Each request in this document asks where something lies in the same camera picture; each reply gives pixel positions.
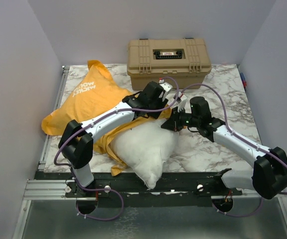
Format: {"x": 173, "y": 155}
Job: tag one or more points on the white pillow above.
{"x": 145, "y": 148}

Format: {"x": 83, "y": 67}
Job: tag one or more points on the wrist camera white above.
{"x": 181, "y": 101}
{"x": 167, "y": 87}

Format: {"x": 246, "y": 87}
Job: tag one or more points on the tan plastic toolbox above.
{"x": 186, "y": 60}

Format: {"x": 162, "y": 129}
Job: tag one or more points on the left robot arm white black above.
{"x": 77, "y": 141}

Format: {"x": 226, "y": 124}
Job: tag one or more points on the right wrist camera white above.
{"x": 181, "y": 101}

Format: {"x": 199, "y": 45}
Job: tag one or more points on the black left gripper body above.
{"x": 159, "y": 103}

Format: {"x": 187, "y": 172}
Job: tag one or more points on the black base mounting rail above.
{"x": 172, "y": 190}

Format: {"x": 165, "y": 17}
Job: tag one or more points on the orange Mickey Mouse pillowcase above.
{"x": 96, "y": 94}

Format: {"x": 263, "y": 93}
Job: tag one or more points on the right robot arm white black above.
{"x": 268, "y": 176}

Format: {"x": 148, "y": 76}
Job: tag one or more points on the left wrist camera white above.
{"x": 167, "y": 87}

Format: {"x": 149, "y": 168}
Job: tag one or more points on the blue red object at wall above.
{"x": 244, "y": 82}

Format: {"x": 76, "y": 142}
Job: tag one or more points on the aluminium frame rail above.
{"x": 45, "y": 190}

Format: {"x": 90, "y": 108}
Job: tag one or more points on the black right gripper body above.
{"x": 183, "y": 119}

